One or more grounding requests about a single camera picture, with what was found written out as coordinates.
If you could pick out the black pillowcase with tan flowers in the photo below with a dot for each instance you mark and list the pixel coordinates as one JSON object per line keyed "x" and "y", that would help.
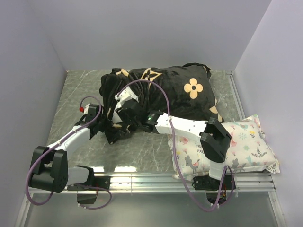
{"x": 187, "y": 88}

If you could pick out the white floral printed pillow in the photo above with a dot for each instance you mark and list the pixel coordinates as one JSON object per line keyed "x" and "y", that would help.
{"x": 248, "y": 151}

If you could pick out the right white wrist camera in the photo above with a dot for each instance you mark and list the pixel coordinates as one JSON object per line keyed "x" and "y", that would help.
{"x": 125, "y": 95}

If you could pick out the aluminium mounting rail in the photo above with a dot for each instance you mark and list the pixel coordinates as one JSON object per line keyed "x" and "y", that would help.
{"x": 165, "y": 183}

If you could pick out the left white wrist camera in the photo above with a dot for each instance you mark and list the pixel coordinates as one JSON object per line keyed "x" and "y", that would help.
{"x": 85, "y": 109}

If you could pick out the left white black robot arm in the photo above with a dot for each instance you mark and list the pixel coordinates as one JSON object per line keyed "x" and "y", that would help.
{"x": 49, "y": 165}

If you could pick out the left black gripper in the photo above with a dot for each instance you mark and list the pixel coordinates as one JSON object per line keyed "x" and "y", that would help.
{"x": 102, "y": 116}

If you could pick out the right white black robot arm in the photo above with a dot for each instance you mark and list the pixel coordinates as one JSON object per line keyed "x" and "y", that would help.
{"x": 213, "y": 137}

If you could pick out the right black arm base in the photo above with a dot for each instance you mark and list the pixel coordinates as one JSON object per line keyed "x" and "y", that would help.
{"x": 206, "y": 183}

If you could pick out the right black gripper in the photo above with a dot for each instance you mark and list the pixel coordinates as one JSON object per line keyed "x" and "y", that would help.
{"x": 123, "y": 117}

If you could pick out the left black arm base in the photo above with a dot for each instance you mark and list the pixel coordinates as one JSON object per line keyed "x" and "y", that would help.
{"x": 87, "y": 192}

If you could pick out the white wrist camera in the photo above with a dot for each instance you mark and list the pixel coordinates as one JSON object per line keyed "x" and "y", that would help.
{"x": 85, "y": 109}
{"x": 125, "y": 95}

